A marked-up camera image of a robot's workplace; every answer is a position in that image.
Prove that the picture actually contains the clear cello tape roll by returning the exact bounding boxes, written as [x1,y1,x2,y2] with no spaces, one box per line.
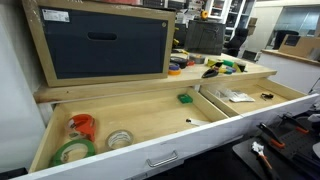
[105,129,135,150]

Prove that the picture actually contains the wooden drawer white front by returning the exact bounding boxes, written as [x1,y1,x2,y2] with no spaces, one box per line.
[11,86,244,180]
[199,77,320,134]

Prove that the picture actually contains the green tape box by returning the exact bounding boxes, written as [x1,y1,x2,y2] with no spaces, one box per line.
[176,93,194,105]

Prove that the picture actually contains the wide black tape roll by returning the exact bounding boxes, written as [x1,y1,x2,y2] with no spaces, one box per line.
[169,56,188,70]

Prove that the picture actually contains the orange tape dispenser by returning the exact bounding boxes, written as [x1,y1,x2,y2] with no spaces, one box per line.
[65,113,98,143]

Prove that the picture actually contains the green tape roll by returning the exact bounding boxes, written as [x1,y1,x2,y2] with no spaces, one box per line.
[49,138,97,168]

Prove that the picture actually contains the white counter wooden top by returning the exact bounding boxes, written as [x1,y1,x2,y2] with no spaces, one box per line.
[258,49,320,95]

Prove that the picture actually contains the black yellow hand tool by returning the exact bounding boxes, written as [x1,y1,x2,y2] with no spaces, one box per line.
[172,49,191,56]

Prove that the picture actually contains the white black marker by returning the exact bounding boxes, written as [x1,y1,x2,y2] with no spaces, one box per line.
[185,117,212,127]

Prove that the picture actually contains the clear plastic box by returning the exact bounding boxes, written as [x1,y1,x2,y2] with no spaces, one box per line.
[208,84,229,100]
[219,88,236,102]

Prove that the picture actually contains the green plastic tube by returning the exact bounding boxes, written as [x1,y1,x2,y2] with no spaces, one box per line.
[222,59,236,68]

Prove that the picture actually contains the cardboard box with dark panel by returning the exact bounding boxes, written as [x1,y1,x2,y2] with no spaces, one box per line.
[21,0,177,88]

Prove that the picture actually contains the silver foil bag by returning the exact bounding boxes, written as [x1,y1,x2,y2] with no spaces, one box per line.
[228,91,256,104]

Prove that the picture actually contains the black office chair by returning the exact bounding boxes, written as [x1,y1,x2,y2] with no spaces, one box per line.
[226,27,250,58]

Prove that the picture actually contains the white shelving cabinet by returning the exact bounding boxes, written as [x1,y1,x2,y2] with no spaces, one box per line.
[204,0,258,38]

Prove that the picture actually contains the black metal clamp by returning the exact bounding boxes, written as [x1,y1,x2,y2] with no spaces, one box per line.
[260,92,275,102]

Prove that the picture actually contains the stacked cardboard boxes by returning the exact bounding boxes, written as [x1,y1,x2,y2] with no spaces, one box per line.
[248,16,259,36]

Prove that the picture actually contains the black orange spring clamp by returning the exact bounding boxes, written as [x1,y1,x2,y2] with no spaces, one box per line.
[280,113,311,136]
[256,122,286,150]

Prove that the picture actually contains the dark chair back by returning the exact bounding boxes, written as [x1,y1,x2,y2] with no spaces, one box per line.
[273,29,300,51]

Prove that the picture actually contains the brown cardboard box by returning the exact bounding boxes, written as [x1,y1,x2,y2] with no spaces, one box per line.
[278,34,320,60]

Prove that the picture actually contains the black tool tray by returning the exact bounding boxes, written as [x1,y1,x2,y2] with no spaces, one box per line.
[232,114,320,180]

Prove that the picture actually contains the grey duct tape roll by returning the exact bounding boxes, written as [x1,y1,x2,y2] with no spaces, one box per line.
[189,53,206,65]

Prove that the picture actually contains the white brush orange handle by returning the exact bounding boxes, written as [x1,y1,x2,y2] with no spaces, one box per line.
[250,141,278,178]

